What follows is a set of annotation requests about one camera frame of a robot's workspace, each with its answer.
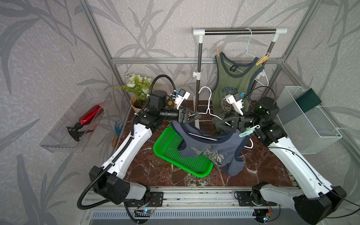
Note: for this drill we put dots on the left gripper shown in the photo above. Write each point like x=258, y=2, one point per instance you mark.
x=182, y=112

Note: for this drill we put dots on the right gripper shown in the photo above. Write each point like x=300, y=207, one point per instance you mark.
x=234, y=123

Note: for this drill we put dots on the white wire hanger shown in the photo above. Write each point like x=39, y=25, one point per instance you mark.
x=262, y=73
x=208, y=110

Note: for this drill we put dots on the navy blue tank top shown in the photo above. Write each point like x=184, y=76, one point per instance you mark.
x=223, y=150

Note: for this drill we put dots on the mint green clothespin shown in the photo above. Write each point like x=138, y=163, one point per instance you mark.
x=249, y=131

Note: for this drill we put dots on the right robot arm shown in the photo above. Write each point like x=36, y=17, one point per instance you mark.
x=316, y=198

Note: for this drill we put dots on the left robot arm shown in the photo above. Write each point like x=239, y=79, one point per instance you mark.
x=107, y=182

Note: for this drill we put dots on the green tank top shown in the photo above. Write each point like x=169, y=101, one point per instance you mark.
x=233, y=77

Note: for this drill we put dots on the potted artificial flower plant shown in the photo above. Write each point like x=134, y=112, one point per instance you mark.
x=139, y=87

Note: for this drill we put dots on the wooden clothespin left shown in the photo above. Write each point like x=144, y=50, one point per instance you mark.
x=218, y=51

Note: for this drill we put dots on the wooden clothespin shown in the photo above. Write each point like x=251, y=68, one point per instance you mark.
x=218, y=51
x=263, y=60

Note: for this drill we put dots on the wooden clothespin right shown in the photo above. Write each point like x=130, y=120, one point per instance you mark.
x=263, y=60

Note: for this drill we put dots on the dark green cloth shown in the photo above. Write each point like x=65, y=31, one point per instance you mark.
x=308, y=100

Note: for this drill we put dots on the metal clothes rack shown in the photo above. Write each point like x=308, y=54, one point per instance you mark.
x=200, y=33

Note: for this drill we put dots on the red spray bottle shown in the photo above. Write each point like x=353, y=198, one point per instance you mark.
x=76, y=131

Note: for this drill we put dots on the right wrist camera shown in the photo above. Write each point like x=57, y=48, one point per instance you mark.
x=236, y=101

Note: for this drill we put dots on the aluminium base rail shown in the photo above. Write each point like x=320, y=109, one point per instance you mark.
x=192, y=197

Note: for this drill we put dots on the white wire mesh basket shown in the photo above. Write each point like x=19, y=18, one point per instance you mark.
x=310, y=132

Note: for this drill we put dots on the clear plastic wall shelf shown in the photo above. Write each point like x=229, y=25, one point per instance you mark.
x=59, y=140

